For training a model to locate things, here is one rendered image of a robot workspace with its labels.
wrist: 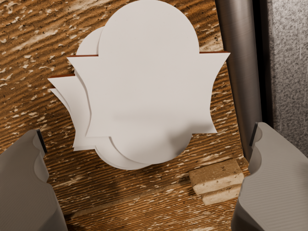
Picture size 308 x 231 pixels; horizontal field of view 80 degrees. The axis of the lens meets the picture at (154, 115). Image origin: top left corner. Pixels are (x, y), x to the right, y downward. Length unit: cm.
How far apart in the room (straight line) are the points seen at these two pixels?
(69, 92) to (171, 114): 9
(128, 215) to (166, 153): 15
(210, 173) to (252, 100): 10
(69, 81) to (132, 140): 7
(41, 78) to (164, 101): 12
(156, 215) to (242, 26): 26
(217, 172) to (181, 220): 12
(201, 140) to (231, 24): 12
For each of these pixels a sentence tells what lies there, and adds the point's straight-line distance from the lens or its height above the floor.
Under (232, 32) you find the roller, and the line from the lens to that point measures 21.
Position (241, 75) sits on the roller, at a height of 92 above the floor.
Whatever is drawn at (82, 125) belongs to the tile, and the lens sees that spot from 19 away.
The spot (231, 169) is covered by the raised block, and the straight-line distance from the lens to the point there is 24.
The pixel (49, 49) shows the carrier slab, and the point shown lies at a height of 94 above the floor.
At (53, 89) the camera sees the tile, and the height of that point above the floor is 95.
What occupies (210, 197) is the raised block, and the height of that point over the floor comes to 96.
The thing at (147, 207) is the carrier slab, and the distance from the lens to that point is 29.
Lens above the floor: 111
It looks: 62 degrees down
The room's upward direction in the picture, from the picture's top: 176 degrees clockwise
